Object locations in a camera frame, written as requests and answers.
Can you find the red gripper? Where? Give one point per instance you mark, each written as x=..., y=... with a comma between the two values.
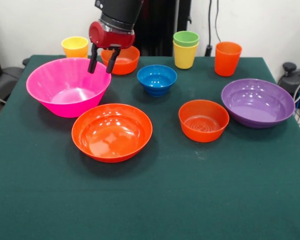
x=110, y=37

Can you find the small orange plastic bowl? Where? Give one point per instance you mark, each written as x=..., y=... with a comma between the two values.
x=202, y=135
x=127, y=65

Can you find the large pink plastic bowl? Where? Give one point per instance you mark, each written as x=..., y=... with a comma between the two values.
x=50, y=75

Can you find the blue plastic bowl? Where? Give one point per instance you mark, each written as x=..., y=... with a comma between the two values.
x=157, y=86

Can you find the yellow plastic cup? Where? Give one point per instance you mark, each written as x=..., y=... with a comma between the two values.
x=185, y=58
x=75, y=43

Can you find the green plastic cup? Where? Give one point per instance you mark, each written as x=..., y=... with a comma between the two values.
x=186, y=38

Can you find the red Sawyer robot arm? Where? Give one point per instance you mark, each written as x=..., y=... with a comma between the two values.
x=120, y=12

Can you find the light orange plastic cup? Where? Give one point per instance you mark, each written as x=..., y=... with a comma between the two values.
x=76, y=54

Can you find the large orange plastic bowl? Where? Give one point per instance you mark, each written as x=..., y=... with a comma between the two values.
x=110, y=140

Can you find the black stand base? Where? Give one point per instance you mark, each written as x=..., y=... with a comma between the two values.
x=7, y=80
x=288, y=82

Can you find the dark green tablecloth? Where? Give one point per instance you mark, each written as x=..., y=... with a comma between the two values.
x=150, y=195

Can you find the purple plastic bowl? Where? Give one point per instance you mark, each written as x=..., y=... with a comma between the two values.
x=257, y=110

